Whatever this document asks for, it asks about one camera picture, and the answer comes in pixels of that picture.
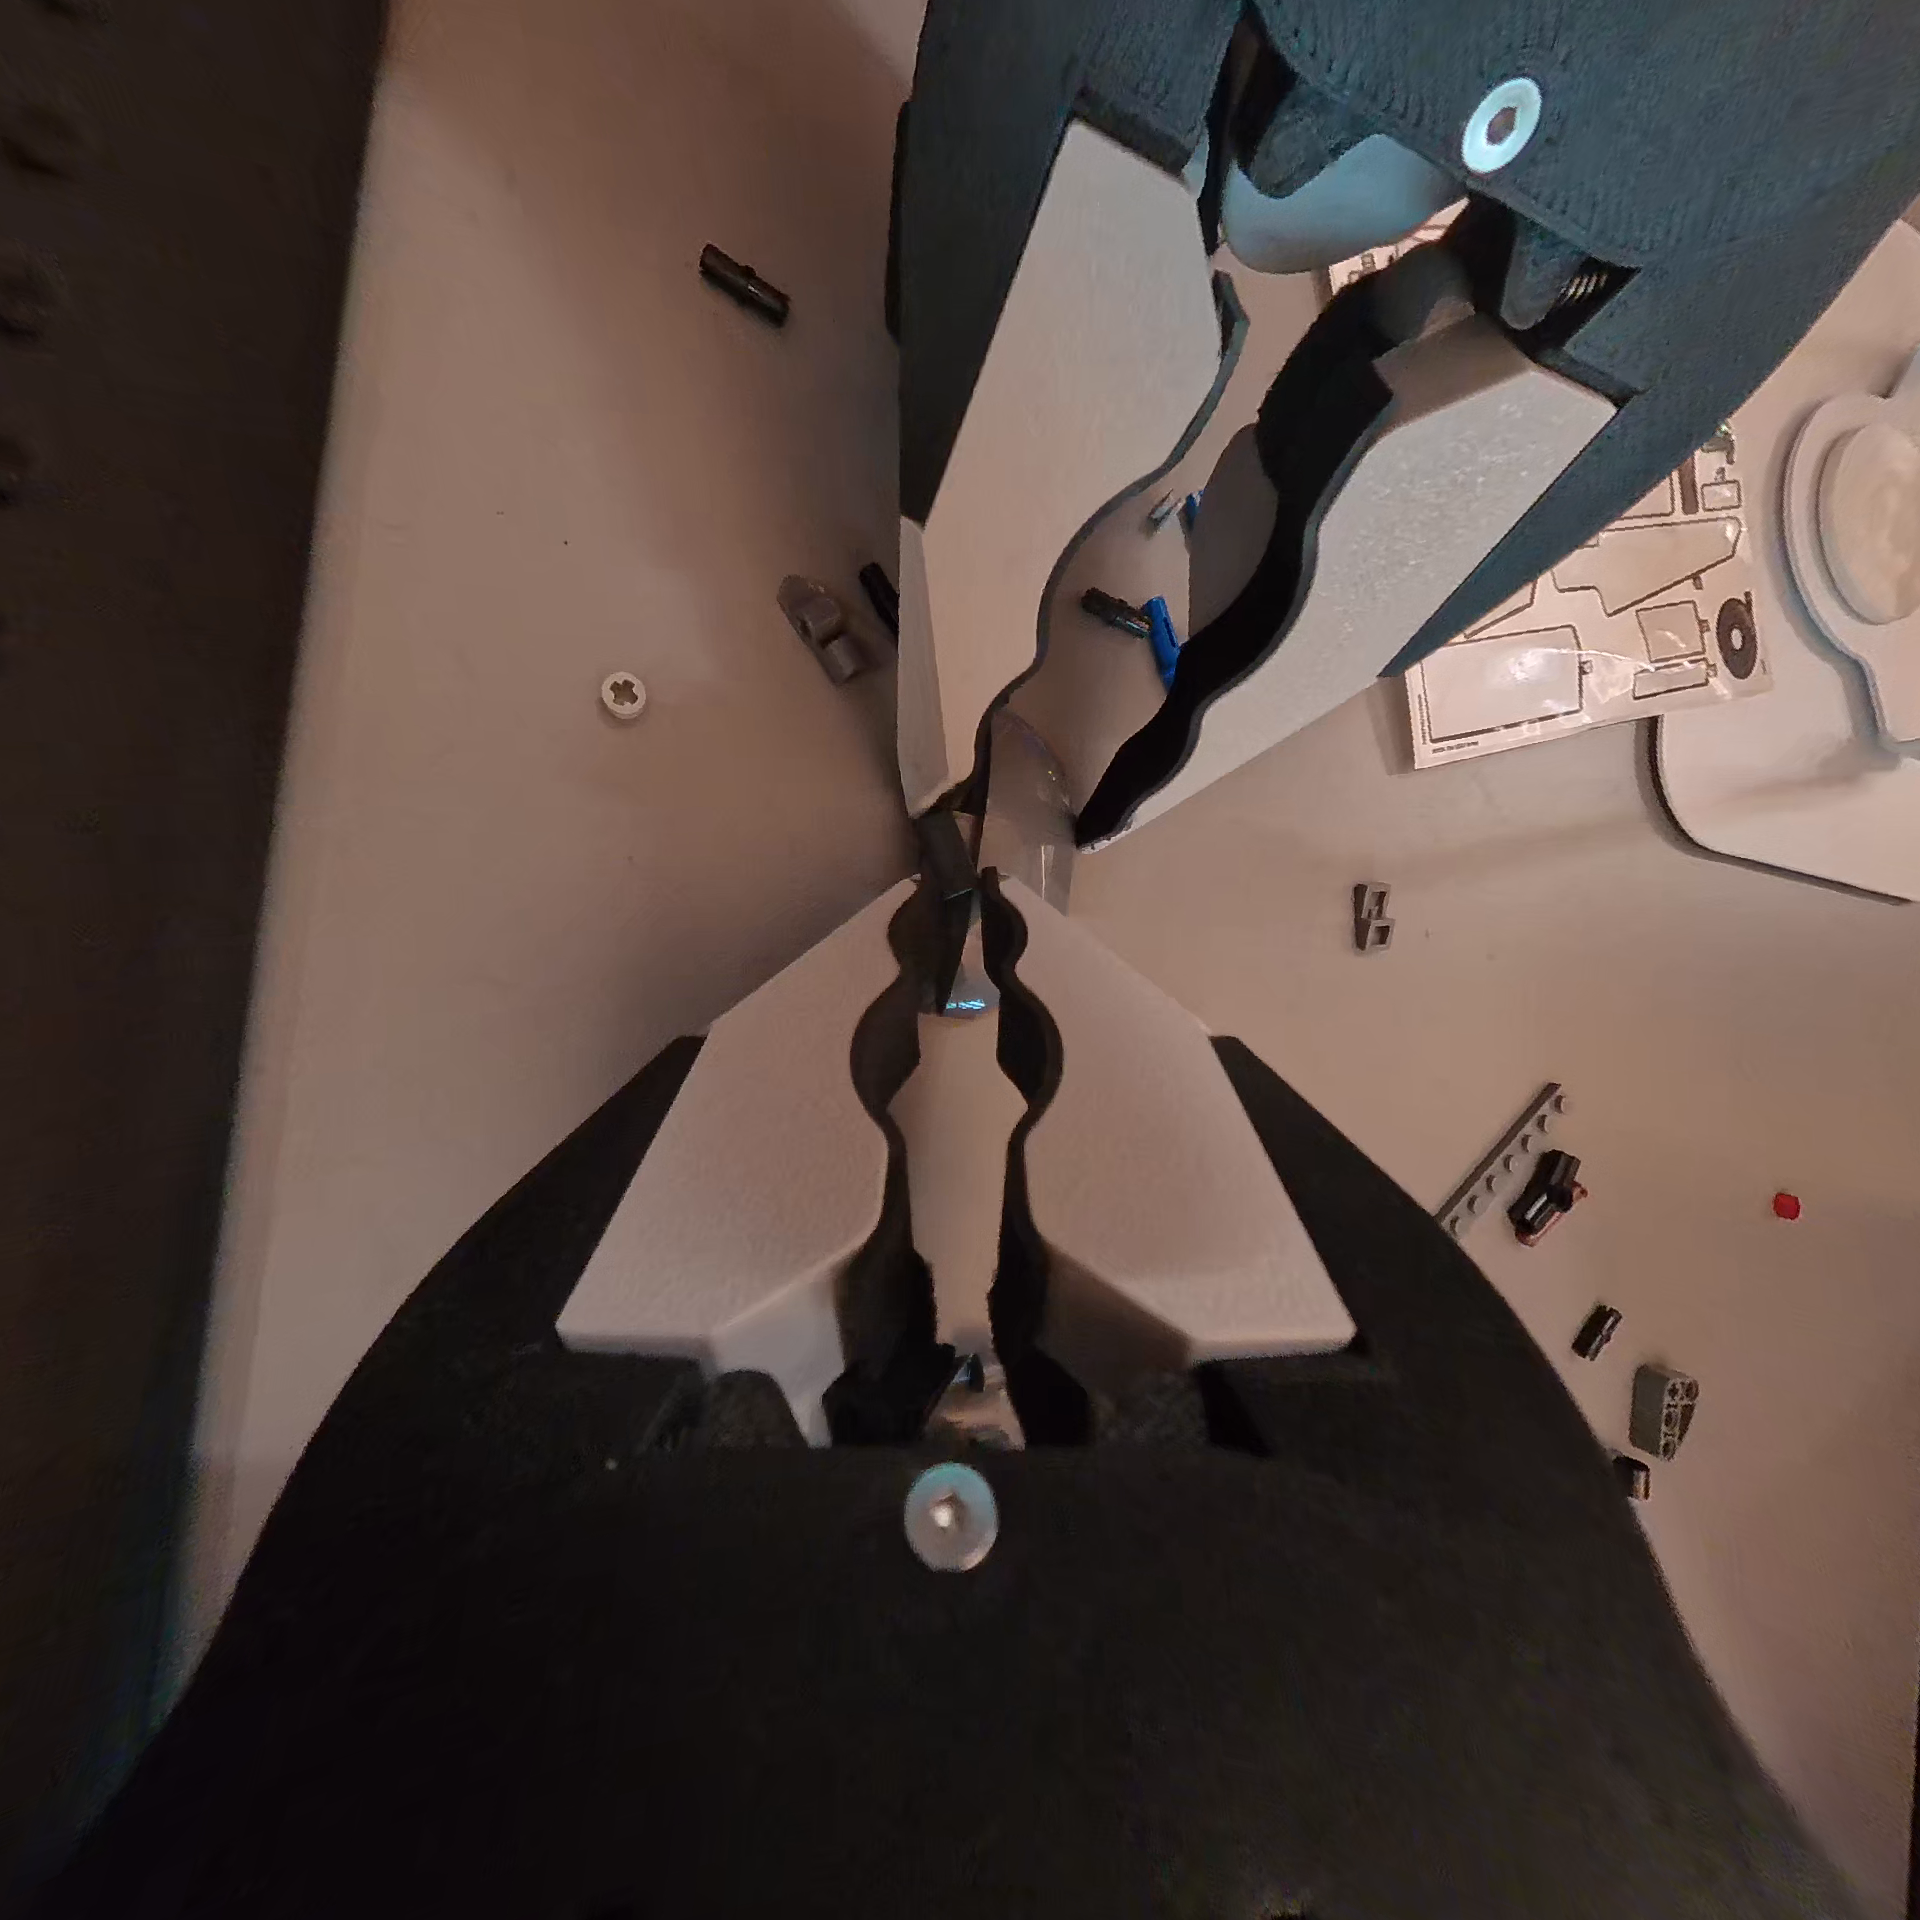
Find grey lego bracket piece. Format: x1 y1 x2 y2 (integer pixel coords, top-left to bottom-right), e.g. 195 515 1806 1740
776 573 880 683

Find grey curved lego canopy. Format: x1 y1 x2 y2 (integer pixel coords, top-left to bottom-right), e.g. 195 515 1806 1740
933 712 1085 1021

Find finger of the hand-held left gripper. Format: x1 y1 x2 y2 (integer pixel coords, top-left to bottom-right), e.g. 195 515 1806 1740
1072 240 1640 854
895 112 1249 824

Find long grey lego plate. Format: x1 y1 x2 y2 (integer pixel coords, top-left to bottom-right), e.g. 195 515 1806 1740
1438 1084 1567 1240

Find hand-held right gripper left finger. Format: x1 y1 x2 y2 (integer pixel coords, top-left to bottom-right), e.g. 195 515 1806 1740
555 880 941 1451

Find black lego piece red ends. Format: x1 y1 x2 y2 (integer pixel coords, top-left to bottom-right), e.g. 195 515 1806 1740
1506 1147 1587 1249

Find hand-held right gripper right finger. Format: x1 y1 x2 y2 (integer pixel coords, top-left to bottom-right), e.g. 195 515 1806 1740
977 870 1365 1451

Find lego sticker sheet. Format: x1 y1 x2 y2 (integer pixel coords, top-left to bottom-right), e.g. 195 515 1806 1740
1327 211 1776 771

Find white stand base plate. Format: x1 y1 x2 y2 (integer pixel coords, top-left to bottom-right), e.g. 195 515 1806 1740
1650 264 1920 902

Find black lego tile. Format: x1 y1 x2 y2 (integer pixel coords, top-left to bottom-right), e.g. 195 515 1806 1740
918 806 979 998

